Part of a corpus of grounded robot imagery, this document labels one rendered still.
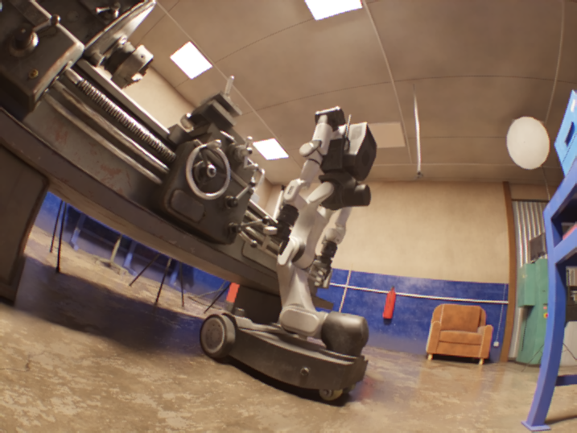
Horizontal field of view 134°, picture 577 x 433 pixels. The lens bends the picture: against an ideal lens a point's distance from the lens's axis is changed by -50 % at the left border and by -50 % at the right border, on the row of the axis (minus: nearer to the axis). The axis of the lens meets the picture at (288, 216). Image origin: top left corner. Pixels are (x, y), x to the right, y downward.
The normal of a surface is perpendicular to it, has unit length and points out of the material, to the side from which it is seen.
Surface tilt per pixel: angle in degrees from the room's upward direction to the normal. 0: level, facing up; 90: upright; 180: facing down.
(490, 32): 180
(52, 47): 90
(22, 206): 90
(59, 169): 90
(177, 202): 90
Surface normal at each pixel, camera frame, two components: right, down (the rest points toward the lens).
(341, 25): -0.27, 0.90
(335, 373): -0.25, -0.42
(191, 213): 0.83, 0.04
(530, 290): -0.49, -0.44
